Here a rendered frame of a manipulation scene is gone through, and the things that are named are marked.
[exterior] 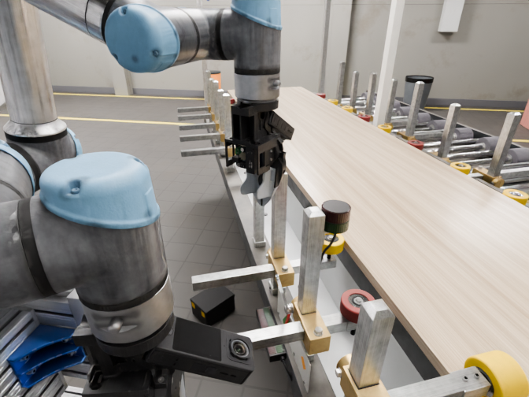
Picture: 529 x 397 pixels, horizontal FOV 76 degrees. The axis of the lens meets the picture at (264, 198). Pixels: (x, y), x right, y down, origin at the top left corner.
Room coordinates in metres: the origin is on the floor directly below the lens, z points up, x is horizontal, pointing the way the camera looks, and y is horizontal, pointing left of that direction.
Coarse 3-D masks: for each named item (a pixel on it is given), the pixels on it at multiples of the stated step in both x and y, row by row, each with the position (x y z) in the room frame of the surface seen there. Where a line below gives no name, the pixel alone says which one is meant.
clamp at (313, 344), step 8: (296, 304) 0.60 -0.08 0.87; (296, 312) 0.59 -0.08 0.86; (296, 320) 0.58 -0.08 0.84; (304, 320) 0.55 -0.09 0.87; (312, 320) 0.55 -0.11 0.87; (320, 320) 0.55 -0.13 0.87; (304, 328) 0.53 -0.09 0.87; (312, 328) 0.53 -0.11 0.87; (304, 336) 0.53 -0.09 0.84; (312, 336) 0.51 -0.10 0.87; (320, 336) 0.51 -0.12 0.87; (328, 336) 0.51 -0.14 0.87; (312, 344) 0.50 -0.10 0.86; (320, 344) 0.50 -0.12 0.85; (328, 344) 0.51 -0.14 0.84; (312, 352) 0.50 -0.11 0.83; (320, 352) 0.50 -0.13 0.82
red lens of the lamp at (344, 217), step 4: (328, 200) 0.63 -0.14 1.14; (340, 200) 0.63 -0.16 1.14; (348, 204) 0.61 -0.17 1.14; (324, 212) 0.59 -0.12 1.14; (328, 212) 0.58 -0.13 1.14; (348, 212) 0.58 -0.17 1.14; (328, 216) 0.58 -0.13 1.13; (332, 216) 0.57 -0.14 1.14; (336, 216) 0.57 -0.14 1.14; (340, 216) 0.57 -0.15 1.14; (344, 216) 0.57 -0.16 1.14; (348, 216) 0.58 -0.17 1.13; (328, 220) 0.58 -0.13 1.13; (332, 220) 0.57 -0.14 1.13; (336, 220) 0.57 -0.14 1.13; (340, 220) 0.57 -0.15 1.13; (344, 220) 0.57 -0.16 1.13; (348, 220) 0.58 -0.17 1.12
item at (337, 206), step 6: (324, 204) 0.61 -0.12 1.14; (330, 204) 0.61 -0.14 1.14; (336, 204) 0.61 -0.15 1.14; (342, 204) 0.61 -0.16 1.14; (330, 210) 0.58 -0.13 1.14; (336, 210) 0.58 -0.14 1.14; (342, 210) 0.58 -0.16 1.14; (348, 210) 0.59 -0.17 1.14; (324, 234) 0.58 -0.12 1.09; (336, 234) 0.60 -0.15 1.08; (330, 246) 0.60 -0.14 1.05; (324, 252) 0.60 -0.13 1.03
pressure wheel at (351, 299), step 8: (344, 296) 0.59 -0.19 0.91; (352, 296) 0.59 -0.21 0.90; (360, 296) 0.59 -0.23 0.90; (368, 296) 0.59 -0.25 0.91; (344, 304) 0.57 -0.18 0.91; (352, 304) 0.57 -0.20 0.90; (360, 304) 0.57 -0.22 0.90; (344, 312) 0.56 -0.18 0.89; (352, 312) 0.55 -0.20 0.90; (352, 320) 0.54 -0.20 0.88
